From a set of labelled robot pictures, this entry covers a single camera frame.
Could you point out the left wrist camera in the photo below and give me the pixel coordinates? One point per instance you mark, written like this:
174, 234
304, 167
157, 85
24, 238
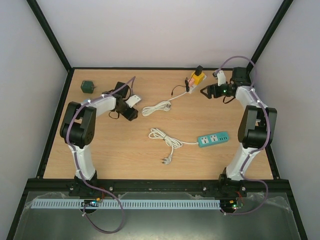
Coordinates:
133, 100

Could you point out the black plug adapter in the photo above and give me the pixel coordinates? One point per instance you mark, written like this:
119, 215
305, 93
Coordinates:
198, 70

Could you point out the light blue cable duct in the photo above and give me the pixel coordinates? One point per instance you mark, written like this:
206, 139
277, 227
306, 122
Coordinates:
127, 204

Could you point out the pink plug adapter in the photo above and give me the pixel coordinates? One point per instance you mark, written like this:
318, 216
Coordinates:
191, 82

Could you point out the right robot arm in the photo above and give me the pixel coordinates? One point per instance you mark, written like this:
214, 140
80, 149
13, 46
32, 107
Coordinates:
255, 131

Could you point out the dark green dragon charger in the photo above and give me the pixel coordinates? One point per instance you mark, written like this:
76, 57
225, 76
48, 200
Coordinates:
87, 86

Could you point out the white power strip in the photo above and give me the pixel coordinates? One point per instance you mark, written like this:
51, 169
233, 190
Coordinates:
190, 89

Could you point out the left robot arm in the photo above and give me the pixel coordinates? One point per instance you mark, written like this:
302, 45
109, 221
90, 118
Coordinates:
78, 130

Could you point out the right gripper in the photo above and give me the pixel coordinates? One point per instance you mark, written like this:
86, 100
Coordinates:
212, 90

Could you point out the teal power strip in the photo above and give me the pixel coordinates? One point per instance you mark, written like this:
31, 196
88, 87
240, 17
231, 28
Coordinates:
213, 139

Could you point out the black frame rail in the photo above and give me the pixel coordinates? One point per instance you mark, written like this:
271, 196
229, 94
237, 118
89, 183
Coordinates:
205, 188

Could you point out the yellow cube adapter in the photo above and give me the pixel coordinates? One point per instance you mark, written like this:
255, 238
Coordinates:
198, 79

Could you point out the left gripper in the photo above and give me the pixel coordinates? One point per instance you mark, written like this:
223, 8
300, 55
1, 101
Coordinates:
131, 116

